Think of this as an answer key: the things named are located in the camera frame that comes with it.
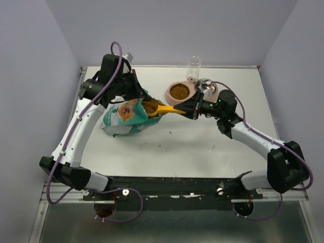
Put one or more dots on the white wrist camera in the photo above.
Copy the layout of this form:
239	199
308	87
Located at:
128	58
206	87

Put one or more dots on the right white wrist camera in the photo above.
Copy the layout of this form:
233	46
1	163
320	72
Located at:
206	87

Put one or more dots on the teal dog food bag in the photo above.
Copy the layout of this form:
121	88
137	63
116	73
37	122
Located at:
127	117

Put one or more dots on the yellow plastic scoop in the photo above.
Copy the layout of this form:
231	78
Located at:
153	109

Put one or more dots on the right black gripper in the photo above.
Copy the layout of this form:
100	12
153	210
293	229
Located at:
192	106

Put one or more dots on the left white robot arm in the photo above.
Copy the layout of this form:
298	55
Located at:
115	78

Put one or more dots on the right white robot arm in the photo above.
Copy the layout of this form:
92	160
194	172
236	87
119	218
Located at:
286	167

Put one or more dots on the clear water bottle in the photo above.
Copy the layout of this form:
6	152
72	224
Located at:
193	69

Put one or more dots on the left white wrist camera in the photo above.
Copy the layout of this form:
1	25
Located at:
128	58

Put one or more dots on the pink double pet bowl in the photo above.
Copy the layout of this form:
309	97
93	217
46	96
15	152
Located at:
192	88

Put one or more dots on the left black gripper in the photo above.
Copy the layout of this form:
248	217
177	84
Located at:
138	91

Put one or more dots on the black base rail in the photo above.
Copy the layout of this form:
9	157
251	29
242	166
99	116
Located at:
171	193

